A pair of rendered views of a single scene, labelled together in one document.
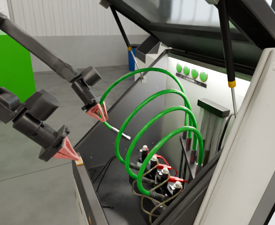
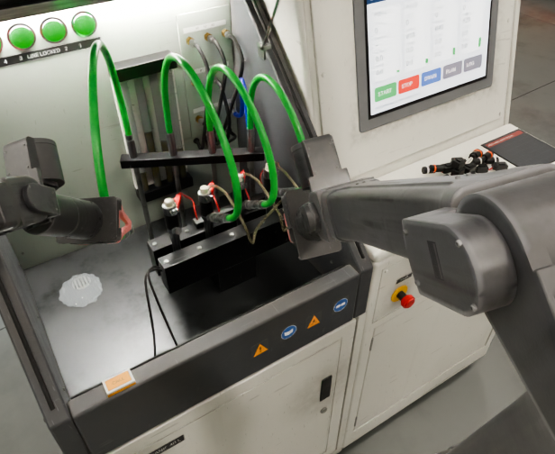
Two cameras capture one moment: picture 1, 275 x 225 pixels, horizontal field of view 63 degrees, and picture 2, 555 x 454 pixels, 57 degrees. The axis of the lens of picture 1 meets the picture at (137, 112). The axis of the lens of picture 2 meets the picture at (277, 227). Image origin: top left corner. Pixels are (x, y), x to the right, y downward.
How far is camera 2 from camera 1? 1.05 m
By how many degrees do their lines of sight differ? 79
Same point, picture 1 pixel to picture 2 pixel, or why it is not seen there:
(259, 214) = (361, 84)
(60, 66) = (13, 198)
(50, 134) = not seen: hidden behind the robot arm
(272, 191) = (360, 56)
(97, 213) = (277, 306)
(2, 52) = not seen: outside the picture
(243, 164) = (330, 58)
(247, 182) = (341, 69)
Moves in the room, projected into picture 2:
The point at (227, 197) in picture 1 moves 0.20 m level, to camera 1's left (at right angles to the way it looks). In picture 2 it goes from (332, 103) to (351, 152)
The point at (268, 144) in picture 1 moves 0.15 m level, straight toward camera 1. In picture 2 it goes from (341, 20) to (409, 33)
